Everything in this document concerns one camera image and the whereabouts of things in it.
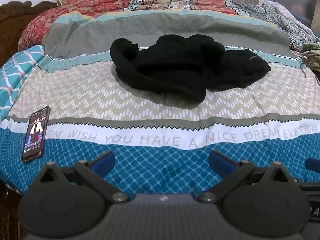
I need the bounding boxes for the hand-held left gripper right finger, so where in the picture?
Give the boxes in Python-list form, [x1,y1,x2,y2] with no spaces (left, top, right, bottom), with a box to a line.
[197,150,298,203]

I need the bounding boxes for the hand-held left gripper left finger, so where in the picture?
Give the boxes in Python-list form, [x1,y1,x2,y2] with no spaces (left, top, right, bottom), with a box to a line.
[39,150,130,203]

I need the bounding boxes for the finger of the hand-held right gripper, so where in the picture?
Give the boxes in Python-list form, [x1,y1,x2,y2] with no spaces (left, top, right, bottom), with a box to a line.
[304,157,320,172]

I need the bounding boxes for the black pants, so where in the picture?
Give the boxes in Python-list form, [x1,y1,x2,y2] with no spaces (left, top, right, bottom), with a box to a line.
[110,34,272,103]

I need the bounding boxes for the smartphone in black case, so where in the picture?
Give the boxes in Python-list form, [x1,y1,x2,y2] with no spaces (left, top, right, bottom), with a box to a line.
[22,106,51,163]

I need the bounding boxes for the olive clothes pile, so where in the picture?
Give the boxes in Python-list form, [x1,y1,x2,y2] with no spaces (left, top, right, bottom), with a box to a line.
[299,42,320,73]

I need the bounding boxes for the teal lattice pillow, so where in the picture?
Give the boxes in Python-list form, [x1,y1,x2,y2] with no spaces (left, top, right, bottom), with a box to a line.
[0,44,46,123]

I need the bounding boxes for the grey floral blanket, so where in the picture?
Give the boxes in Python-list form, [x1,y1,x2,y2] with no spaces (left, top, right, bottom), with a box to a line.
[225,0,320,52]

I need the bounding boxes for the red floral patchwork quilt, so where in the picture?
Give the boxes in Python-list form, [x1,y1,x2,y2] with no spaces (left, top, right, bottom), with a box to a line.
[18,0,240,51]

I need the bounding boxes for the carved wooden headboard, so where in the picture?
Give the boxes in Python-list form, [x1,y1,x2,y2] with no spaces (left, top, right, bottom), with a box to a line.
[0,0,58,68]

